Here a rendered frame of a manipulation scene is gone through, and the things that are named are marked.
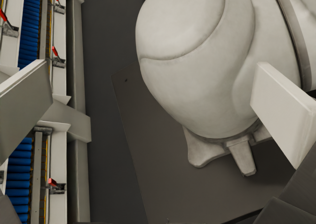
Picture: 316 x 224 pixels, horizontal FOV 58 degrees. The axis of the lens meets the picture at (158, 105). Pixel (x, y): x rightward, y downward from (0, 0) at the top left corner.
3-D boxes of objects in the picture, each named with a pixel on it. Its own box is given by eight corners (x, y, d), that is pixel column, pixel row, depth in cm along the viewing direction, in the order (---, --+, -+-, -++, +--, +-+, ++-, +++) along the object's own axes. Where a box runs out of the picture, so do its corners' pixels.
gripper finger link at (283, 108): (311, 110, 11) (330, 110, 11) (256, 60, 18) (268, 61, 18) (295, 172, 12) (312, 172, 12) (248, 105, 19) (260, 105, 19)
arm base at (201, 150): (199, 192, 48) (188, 188, 44) (169, 85, 59) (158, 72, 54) (310, 157, 43) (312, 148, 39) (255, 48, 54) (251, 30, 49)
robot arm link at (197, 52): (166, 71, 53) (98, -14, 35) (264, 33, 48) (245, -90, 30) (183, 153, 46) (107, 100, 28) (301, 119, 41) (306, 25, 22)
